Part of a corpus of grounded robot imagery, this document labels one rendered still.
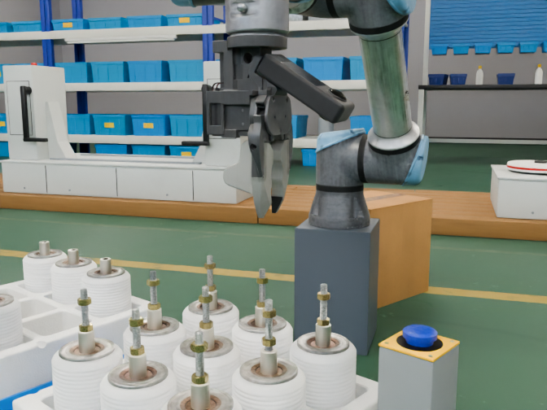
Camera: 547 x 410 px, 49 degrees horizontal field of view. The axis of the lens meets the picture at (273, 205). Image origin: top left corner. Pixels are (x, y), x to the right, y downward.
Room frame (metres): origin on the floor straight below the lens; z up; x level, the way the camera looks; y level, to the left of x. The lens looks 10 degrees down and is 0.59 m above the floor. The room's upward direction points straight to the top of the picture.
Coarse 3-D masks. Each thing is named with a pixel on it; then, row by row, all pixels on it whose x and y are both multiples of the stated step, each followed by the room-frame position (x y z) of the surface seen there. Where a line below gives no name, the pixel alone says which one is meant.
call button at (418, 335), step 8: (408, 328) 0.68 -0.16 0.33; (416, 328) 0.68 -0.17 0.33; (424, 328) 0.68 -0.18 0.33; (432, 328) 0.68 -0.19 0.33; (408, 336) 0.66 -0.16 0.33; (416, 336) 0.65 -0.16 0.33; (424, 336) 0.65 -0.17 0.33; (432, 336) 0.65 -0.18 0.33; (416, 344) 0.66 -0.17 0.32; (424, 344) 0.66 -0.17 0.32; (432, 344) 0.66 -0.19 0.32
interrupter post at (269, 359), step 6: (264, 348) 0.73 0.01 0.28; (264, 354) 0.72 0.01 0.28; (270, 354) 0.72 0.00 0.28; (276, 354) 0.72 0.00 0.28; (264, 360) 0.72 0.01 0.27; (270, 360) 0.72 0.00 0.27; (276, 360) 0.72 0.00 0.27; (264, 366) 0.72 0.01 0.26; (270, 366) 0.72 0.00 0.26; (276, 366) 0.72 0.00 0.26; (264, 372) 0.72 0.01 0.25; (270, 372) 0.72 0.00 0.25; (276, 372) 0.72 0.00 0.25
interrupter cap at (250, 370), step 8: (248, 360) 0.75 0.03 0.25; (256, 360) 0.75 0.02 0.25; (280, 360) 0.75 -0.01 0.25; (288, 360) 0.75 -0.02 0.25; (240, 368) 0.73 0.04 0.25; (248, 368) 0.73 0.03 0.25; (256, 368) 0.74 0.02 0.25; (280, 368) 0.74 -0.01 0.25; (288, 368) 0.73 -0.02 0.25; (296, 368) 0.73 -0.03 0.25; (248, 376) 0.71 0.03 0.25; (256, 376) 0.71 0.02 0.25; (264, 376) 0.71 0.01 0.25; (272, 376) 0.71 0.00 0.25; (280, 376) 0.71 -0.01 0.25; (288, 376) 0.71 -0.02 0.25; (264, 384) 0.69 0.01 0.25; (272, 384) 0.69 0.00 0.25
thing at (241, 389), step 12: (300, 372) 0.73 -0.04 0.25; (240, 384) 0.70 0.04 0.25; (252, 384) 0.69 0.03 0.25; (288, 384) 0.69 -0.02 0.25; (300, 384) 0.70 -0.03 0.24; (240, 396) 0.70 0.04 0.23; (252, 396) 0.68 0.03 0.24; (264, 396) 0.68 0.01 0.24; (276, 396) 0.68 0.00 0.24; (288, 396) 0.69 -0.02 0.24; (300, 396) 0.70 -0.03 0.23; (252, 408) 0.68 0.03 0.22; (264, 408) 0.68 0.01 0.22; (276, 408) 0.68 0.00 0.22; (288, 408) 0.69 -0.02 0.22; (300, 408) 0.70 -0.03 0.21
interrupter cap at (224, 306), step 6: (198, 300) 1.00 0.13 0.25; (222, 300) 1.00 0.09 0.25; (192, 306) 0.97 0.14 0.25; (198, 306) 0.97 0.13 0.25; (222, 306) 0.97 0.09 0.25; (228, 306) 0.97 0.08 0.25; (192, 312) 0.95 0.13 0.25; (198, 312) 0.94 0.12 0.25; (210, 312) 0.93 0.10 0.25; (216, 312) 0.94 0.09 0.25; (222, 312) 0.94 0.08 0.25
